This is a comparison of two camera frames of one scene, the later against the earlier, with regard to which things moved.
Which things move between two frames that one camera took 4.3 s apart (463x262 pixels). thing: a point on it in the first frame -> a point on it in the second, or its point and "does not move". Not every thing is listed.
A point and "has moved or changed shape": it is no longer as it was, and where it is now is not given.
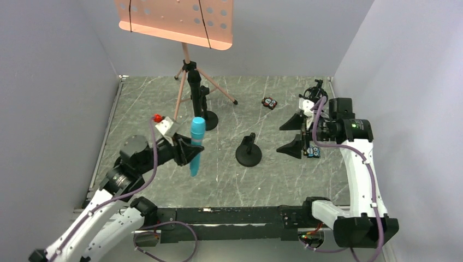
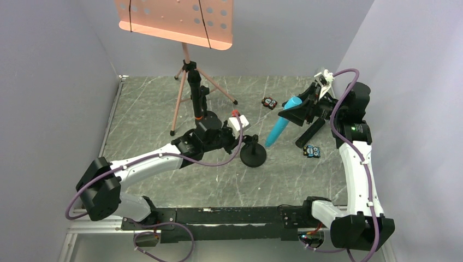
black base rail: [195, 225] does not move
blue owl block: [313, 152] does not move
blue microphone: [197, 137] has moved or changed shape
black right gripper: [305, 132] -> [308, 109]
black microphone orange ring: [194, 78] does not move
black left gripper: [179, 149] -> [233, 138]
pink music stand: [207, 23] does not move
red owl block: [269, 102] does not move
